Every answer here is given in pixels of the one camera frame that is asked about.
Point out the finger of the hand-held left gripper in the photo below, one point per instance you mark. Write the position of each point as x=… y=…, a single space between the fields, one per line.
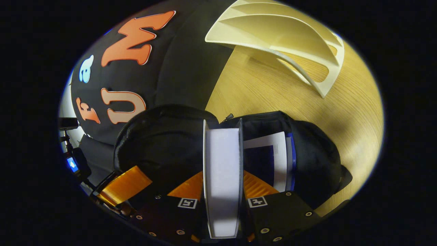
x=126 y=186
x=117 y=209

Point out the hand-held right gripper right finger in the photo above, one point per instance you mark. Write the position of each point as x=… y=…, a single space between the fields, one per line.
x=283 y=215

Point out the white book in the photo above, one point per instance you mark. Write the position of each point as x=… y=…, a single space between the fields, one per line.
x=223 y=177

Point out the blue book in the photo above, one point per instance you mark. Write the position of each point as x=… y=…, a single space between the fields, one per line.
x=263 y=160

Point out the black schoolbag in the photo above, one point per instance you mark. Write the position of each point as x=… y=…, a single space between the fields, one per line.
x=164 y=143

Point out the white bookshelf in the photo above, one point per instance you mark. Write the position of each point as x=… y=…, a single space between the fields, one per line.
x=259 y=30

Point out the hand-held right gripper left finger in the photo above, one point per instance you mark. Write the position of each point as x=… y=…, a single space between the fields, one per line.
x=170 y=215

